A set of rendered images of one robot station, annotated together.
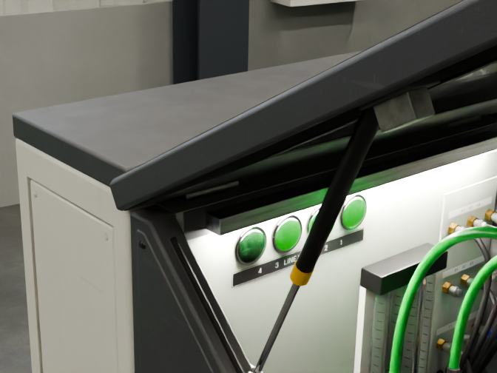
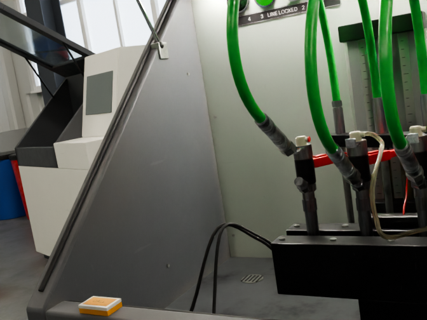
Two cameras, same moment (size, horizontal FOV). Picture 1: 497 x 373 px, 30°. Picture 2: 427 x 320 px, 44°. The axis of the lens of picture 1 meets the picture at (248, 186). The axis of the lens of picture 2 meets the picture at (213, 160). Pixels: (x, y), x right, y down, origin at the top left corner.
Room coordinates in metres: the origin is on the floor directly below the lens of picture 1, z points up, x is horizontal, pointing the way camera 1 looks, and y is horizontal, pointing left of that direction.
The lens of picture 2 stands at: (0.58, -1.03, 1.22)
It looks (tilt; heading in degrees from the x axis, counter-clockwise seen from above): 8 degrees down; 71
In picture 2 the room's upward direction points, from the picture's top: 9 degrees counter-clockwise
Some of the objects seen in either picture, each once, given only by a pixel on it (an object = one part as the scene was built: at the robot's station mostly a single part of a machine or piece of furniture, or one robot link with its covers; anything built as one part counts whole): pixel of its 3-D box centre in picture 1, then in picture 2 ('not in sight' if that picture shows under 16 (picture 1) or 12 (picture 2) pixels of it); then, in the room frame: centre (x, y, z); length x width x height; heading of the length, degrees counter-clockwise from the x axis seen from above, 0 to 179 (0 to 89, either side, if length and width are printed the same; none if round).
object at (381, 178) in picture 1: (373, 176); not in sight; (1.16, -0.17, 1.43); 0.54 x 0.03 x 0.02; 130
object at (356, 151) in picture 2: not in sight; (362, 214); (1.00, -0.40, 1.01); 0.05 x 0.03 x 0.21; 40
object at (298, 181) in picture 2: not in sight; (308, 215); (0.95, -0.34, 1.01); 0.05 x 0.03 x 0.21; 40
